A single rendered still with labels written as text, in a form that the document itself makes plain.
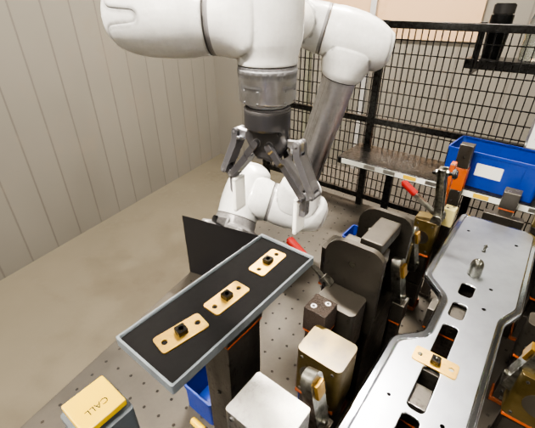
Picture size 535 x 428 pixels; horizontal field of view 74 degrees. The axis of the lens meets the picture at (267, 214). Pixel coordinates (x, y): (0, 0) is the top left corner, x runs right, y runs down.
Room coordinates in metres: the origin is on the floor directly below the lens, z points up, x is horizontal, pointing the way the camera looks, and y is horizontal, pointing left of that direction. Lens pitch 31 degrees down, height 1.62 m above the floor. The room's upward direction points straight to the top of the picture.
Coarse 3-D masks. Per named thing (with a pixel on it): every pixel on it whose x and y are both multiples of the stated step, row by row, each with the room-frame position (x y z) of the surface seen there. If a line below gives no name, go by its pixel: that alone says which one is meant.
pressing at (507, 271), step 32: (480, 224) 0.97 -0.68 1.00; (448, 256) 0.80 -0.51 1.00; (480, 256) 0.80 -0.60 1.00; (512, 256) 0.80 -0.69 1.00; (448, 288) 0.67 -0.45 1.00; (480, 288) 0.67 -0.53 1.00; (512, 288) 0.67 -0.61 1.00; (448, 320) 0.57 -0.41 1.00; (480, 320) 0.57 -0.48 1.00; (512, 320) 0.57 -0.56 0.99; (384, 352) 0.48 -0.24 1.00; (448, 352) 0.48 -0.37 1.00; (480, 352) 0.48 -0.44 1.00; (384, 384) 0.41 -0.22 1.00; (448, 384) 0.41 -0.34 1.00; (480, 384) 0.41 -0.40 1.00; (352, 416) 0.35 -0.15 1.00; (384, 416) 0.35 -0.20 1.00; (416, 416) 0.35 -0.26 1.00; (448, 416) 0.35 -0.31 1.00
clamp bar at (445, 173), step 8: (440, 168) 0.92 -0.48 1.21; (448, 168) 0.93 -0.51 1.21; (440, 176) 0.91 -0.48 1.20; (448, 176) 0.91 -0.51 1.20; (456, 176) 0.89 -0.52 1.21; (440, 184) 0.91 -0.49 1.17; (440, 192) 0.90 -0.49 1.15; (440, 200) 0.90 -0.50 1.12; (440, 208) 0.90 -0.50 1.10; (440, 216) 0.89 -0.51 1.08
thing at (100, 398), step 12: (96, 384) 0.30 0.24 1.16; (108, 384) 0.30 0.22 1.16; (84, 396) 0.29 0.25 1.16; (96, 396) 0.29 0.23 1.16; (108, 396) 0.29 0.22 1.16; (120, 396) 0.29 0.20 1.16; (72, 408) 0.27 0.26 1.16; (84, 408) 0.27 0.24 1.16; (96, 408) 0.27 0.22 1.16; (108, 408) 0.27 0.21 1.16; (120, 408) 0.27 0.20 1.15; (72, 420) 0.25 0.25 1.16; (84, 420) 0.25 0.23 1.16; (96, 420) 0.25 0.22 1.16
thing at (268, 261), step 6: (270, 252) 0.60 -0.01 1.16; (276, 252) 0.60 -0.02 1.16; (264, 258) 0.57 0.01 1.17; (270, 258) 0.57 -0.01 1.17; (276, 258) 0.58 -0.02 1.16; (282, 258) 0.58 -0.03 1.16; (258, 264) 0.56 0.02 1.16; (264, 264) 0.56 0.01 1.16; (270, 264) 0.56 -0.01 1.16; (276, 264) 0.56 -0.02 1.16; (252, 270) 0.55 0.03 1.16; (264, 270) 0.55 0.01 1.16; (270, 270) 0.55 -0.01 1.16
